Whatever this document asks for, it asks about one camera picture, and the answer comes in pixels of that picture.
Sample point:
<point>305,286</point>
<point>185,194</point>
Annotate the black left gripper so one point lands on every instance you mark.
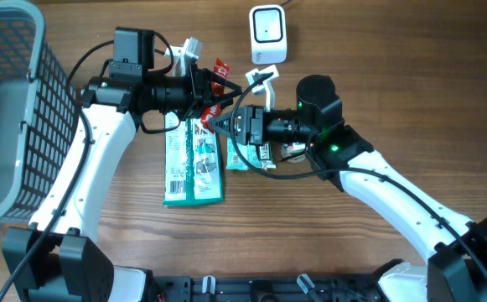
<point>202,83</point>

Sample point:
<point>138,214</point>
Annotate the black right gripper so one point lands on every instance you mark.
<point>252,125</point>

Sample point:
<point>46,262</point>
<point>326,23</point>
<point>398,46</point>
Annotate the red chocolate bar packet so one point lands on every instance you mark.
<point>221,69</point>

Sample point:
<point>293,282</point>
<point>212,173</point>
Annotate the light teal snack pouch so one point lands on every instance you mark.
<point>234,161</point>

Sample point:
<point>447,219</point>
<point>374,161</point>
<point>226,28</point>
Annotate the large green 3M package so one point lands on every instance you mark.
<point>192,164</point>

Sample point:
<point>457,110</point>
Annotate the yogurt bottle red label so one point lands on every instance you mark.
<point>293,152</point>

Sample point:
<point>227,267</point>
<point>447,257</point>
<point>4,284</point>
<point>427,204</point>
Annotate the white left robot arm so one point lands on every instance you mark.
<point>55,258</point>

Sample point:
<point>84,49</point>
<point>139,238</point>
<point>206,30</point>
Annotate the white barcode scanner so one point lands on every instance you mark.
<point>268,34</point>

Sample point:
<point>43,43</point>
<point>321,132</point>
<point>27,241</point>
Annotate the dark grey plastic basket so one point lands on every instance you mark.
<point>37,118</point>

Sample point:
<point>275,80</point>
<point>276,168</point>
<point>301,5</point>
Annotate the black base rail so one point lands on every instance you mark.
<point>303,288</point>

